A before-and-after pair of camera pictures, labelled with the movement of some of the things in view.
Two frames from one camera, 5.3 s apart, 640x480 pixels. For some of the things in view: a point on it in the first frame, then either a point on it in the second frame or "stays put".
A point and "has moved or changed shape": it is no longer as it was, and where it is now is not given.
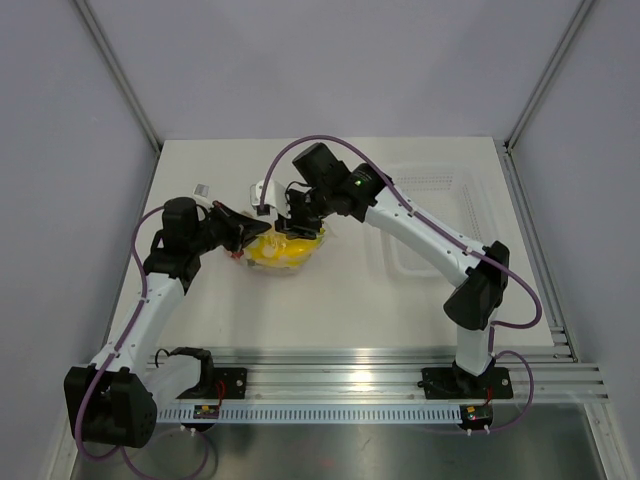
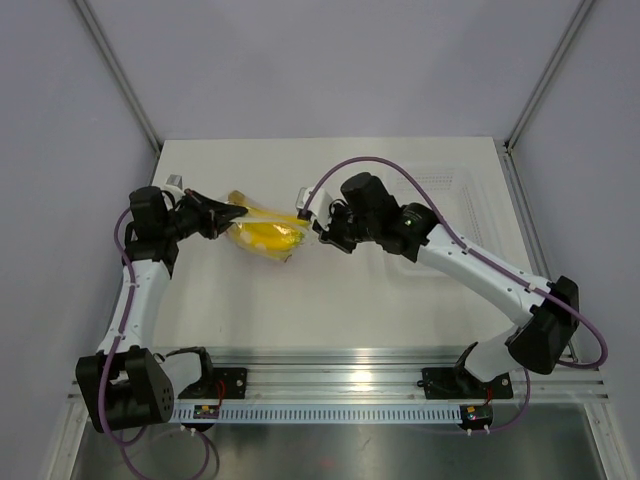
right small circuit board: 476,416 stays put
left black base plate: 222,383 stays put
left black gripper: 248,228 to 220,210
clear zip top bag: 272,253 has moved or changed shape
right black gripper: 294,226 to 331,235
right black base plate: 446,383 stays put
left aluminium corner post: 113,65 stays put
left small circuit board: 206,412 stays put
